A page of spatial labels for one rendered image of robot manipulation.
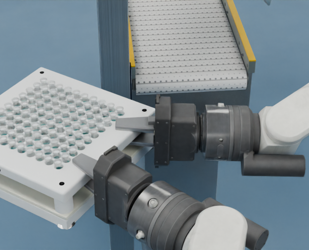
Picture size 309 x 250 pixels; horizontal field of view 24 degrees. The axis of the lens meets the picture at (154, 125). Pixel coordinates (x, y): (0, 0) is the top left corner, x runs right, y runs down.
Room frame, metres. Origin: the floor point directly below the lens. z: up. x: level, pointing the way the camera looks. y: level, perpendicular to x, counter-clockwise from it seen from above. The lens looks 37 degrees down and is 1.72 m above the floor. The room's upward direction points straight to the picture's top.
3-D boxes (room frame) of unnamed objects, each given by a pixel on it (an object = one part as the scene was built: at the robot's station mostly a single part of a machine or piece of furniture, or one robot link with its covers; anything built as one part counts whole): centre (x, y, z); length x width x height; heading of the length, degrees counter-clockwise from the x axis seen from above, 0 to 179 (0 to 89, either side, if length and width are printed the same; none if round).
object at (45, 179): (0.92, 0.16, 1.03); 0.25 x 0.24 x 0.02; 147
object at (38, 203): (0.92, 0.16, 0.99); 0.24 x 0.24 x 0.02; 57
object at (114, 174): (0.74, 0.02, 1.03); 0.12 x 0.10 x 0.13; 50
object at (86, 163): (0.80, 0.09, 1.05); 0.06 x 0.03 x 0.02; 50
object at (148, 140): (0.91, 0.03, 1.02); 0.06 x 0.03 x 0.02; 90
